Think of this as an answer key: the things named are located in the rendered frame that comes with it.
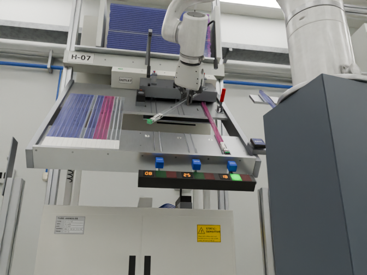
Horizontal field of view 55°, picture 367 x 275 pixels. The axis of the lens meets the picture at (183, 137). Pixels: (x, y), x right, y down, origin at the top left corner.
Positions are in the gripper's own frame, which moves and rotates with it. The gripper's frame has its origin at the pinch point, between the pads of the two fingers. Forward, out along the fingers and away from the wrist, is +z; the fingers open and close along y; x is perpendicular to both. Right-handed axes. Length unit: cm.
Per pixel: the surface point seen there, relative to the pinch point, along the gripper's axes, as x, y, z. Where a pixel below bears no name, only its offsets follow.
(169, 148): 27.0, -7.0, 3.5
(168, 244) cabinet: 34, -13, 40
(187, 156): 31.1, -14.9, 1.0
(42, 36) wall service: -125, 199, 56
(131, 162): 39.9, -1.0, 3.3
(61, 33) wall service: -131, 181, 51
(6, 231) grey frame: 71, 18, 13
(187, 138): 16.9, -8.8, 5.2
